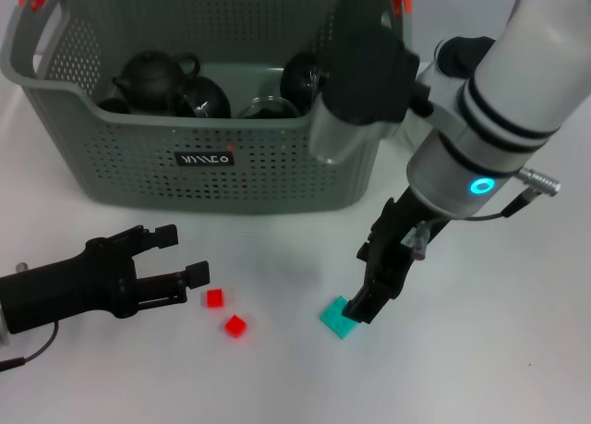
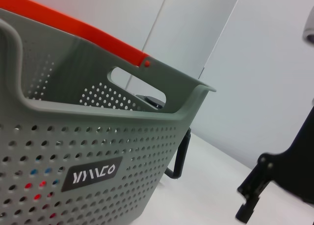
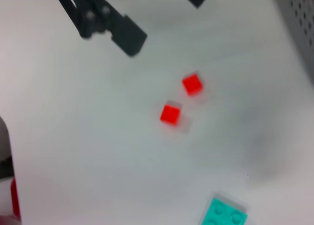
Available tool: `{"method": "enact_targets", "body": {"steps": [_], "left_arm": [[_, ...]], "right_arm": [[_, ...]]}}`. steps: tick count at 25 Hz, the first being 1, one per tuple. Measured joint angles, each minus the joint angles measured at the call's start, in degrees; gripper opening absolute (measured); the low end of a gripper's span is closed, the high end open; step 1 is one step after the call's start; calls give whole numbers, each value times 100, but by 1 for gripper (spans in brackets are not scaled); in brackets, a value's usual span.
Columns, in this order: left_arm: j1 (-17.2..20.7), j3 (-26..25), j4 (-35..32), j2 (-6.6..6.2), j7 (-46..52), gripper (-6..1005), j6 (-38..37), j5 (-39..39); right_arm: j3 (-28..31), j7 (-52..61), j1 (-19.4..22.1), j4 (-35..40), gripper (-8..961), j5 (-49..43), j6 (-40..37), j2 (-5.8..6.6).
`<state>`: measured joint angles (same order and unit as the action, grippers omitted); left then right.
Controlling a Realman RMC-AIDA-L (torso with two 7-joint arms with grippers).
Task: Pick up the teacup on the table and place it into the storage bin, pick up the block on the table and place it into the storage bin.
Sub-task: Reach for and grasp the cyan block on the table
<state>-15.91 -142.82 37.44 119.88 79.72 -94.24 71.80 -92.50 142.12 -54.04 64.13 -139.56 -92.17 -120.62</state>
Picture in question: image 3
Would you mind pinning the small red toy brick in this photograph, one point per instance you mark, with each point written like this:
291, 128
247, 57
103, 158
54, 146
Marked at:
192, 84
170, 114

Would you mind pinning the grey perforated plastic storage bin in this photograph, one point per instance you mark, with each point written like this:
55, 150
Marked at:
301, 26

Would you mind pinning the teal square toy brick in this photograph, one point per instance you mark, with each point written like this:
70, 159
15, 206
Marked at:
223, 212

